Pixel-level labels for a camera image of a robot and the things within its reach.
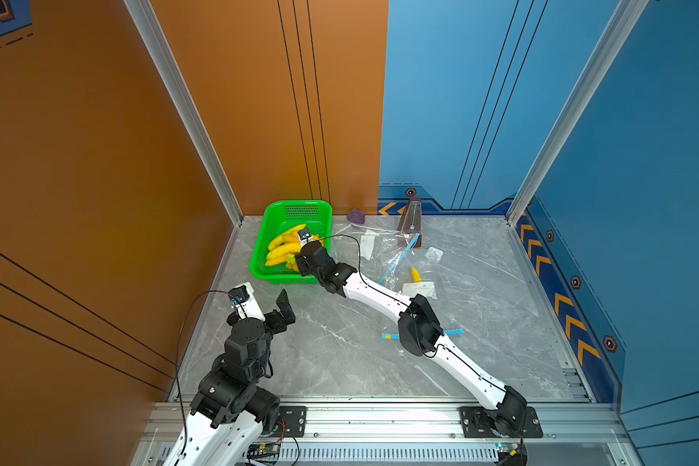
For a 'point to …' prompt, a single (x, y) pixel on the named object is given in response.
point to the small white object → (434, 254)
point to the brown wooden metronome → (410, 222)
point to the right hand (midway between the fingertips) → (303, 250)
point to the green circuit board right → (517, 455)
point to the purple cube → (356, 216)
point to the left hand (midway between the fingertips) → (270, 293)
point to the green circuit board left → (263, 449)
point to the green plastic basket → (280, 217)
